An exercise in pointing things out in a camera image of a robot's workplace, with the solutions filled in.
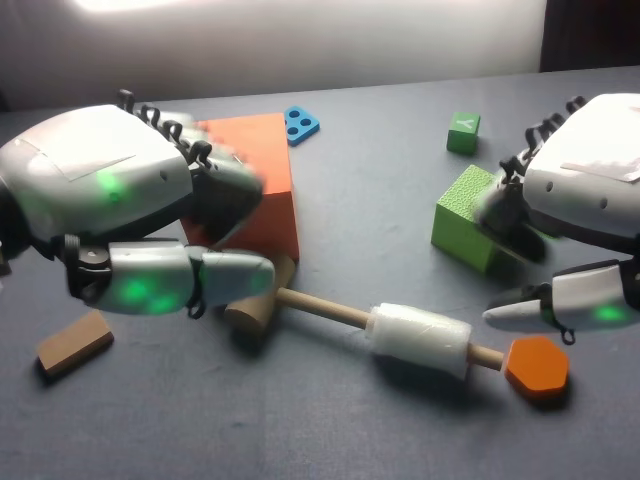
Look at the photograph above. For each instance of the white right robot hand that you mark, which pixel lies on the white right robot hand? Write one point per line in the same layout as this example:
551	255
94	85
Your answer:
590	190

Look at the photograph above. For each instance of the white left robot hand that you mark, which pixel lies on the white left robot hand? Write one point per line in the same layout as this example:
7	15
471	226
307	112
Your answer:
90	170

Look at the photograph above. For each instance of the large orange block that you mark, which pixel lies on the large orange block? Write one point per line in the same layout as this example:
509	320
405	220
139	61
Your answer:
275	165

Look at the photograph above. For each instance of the green textured block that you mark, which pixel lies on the green textured block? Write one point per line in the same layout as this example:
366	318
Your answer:
460	230

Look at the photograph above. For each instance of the plain wooden rectangular block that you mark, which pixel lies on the plain wooden rectangular block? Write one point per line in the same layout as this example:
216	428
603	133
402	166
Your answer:
72	345

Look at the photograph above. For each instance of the orange hexagon block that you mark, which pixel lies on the orange hexagon block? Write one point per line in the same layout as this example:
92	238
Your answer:
537	365

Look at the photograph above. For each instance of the blue triangle with holes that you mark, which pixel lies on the blue triangle with holes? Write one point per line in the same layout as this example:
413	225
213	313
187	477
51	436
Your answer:
300	139

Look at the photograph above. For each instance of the green letter cube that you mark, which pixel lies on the green letter cube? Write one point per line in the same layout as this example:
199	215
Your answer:
462	140

